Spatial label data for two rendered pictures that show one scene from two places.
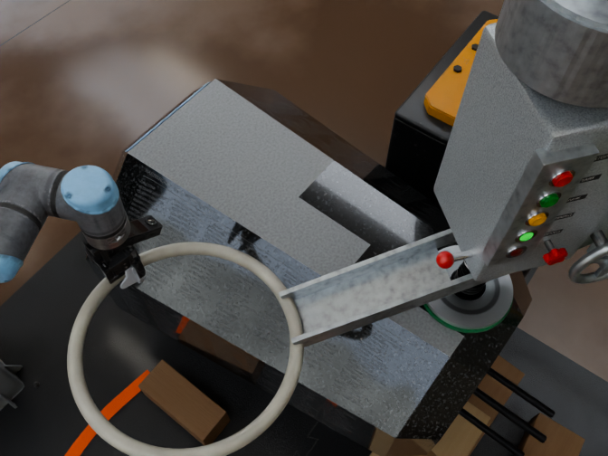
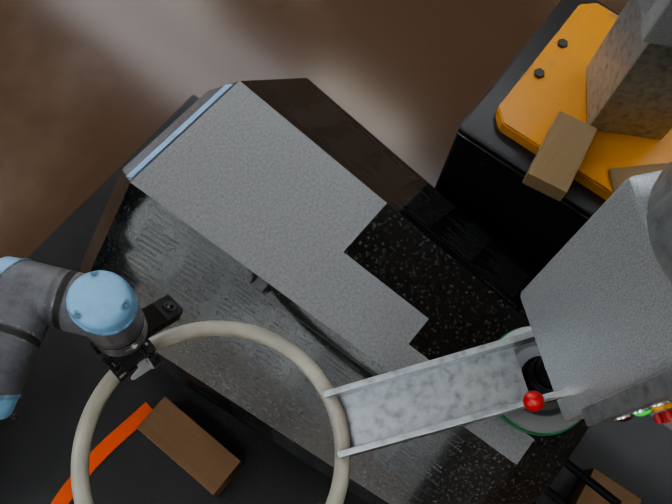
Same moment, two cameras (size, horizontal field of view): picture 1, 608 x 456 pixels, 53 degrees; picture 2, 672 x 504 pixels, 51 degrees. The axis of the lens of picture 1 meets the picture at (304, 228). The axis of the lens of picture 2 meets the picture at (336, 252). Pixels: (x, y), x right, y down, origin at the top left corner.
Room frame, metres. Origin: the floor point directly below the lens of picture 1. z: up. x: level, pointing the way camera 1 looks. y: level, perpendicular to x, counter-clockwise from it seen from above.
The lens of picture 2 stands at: (0.32, 0.10, 2.27)
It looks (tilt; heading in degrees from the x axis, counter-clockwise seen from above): 68 degrees down; 353
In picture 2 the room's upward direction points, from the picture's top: 8 degrees clockwise
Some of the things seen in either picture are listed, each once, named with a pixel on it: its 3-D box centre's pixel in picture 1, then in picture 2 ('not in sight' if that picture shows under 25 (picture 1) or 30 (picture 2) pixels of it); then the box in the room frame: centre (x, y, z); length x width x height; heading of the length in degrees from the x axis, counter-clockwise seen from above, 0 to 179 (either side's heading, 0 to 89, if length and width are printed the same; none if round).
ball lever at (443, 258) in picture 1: (456, 257); (547, 397); (0.51, -0.27, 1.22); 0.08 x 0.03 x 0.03; 104
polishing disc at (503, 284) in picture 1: (466, 285); (540, 378); (0.61, -0.38, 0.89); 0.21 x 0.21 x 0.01
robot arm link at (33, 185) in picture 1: (33, 193); (29, 298); (0.64, 0.50, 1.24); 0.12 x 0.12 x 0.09; 78
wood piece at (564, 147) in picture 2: not in sight; (559, 155); (1.17, -0.51, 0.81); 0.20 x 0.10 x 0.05; 151
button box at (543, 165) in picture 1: (532, 210); (656, 392); (0.48, -0.34, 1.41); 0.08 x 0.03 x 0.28; 104
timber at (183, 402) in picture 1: (185, 403); (191, 446); (0.56, 0.42, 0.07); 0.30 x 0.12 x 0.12; 52
